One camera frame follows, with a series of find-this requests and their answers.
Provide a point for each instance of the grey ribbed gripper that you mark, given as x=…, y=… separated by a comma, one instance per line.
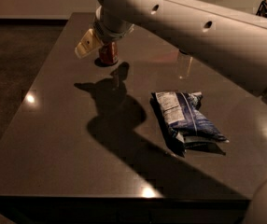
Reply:
x=109, y=34

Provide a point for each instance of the blue chip bag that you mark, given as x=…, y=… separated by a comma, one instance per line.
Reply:
x=184, y=122

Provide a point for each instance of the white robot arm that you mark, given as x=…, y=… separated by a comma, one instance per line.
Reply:
x=231, y=42

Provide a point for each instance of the red coke can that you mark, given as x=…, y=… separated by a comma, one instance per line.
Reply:
x=108, y=53

